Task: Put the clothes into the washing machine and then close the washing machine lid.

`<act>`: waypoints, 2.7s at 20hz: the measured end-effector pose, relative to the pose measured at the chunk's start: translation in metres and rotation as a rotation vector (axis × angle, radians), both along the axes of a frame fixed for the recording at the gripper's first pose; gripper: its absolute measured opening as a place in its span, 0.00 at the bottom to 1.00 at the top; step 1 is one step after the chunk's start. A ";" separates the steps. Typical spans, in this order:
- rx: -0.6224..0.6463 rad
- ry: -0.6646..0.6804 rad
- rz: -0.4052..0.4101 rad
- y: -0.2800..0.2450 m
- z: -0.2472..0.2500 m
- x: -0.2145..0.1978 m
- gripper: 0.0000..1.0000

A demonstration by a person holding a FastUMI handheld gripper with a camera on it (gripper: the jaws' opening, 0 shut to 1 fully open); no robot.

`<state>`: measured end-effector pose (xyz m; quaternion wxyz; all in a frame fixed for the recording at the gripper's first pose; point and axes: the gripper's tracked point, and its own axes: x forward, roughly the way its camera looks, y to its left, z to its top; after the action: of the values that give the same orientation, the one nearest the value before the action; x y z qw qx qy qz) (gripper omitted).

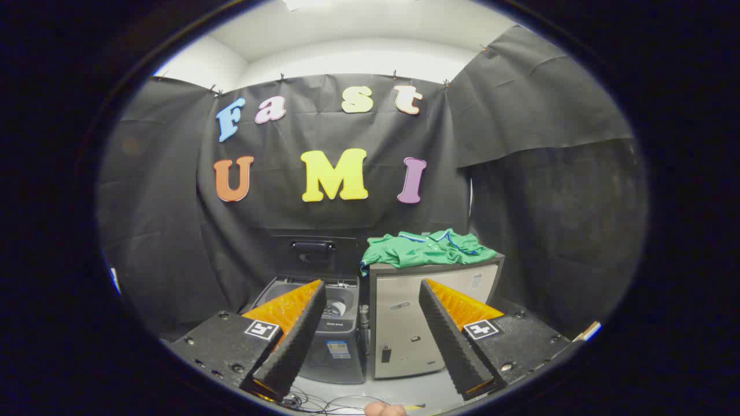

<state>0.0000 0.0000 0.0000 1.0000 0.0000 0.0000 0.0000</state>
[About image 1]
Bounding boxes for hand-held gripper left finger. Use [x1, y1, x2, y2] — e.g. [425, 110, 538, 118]
[168, 279, 327, 403]

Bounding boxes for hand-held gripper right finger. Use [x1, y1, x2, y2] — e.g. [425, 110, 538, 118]
[419, 278, 573, 401]

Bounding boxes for dark grey washing machine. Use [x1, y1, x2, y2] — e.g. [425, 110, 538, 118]
[249, 231, 368, 385]

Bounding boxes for dark washing machine lid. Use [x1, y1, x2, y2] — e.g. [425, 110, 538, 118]
[269, 231, 362, 279]

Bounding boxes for green polo shirt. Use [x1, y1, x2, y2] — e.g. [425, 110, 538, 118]
[360, 229, 498, 277]

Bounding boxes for small grey cabinet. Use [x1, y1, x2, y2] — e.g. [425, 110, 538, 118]
[368, 254, 505, 380]

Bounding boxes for thin black cables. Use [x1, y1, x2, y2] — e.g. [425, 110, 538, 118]
[280, 390, 394, 415]

